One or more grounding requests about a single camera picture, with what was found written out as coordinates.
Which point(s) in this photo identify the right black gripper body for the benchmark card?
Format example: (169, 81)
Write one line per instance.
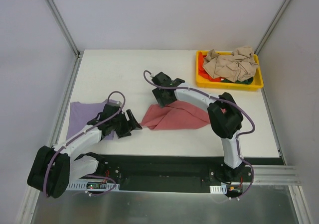
(162, 98)

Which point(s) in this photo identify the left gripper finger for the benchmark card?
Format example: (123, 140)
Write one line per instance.
(123, 131)
(133, 123)

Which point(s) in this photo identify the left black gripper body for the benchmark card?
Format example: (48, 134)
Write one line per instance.
(123, 125)

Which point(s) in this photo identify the pink red t shirt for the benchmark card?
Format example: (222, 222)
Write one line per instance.
(176, 116)

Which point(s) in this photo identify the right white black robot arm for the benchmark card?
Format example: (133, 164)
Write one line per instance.
(225, 118)

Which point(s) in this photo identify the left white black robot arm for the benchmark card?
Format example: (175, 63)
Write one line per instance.
(55, 167)

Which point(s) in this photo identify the folded lavender t shirt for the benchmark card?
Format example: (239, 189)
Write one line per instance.
(80, 114)

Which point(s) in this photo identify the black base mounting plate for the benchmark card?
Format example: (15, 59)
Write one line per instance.
(174, 174)

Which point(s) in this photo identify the orange t shirt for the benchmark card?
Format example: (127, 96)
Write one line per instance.
(203, 73)

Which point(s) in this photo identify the beige crumpled t shirt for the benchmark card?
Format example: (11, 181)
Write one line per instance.
(240, 65)

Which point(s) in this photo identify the green t shirt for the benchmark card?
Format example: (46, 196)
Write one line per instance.
(245, 82)

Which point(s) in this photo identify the yellow plastic bin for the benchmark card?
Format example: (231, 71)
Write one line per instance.
(202, 82)

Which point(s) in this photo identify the left white cable duct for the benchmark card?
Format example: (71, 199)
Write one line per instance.
(92, 186)

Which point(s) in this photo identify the white cable duct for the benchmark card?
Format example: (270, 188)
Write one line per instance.
(92, 186)
(222, 189)

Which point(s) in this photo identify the left aluminium corner post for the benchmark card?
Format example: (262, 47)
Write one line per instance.
(63, 27)

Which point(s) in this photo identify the aluminium corner post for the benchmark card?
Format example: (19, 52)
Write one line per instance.
(271, 27)
(63, 27)

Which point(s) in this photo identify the right white cable duct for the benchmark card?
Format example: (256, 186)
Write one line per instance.
(222, 189)

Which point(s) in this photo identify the aluminium front frame rail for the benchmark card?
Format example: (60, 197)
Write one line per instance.
(277, 174)

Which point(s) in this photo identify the right aluminium corner post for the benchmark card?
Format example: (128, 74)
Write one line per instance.
(271, 27)

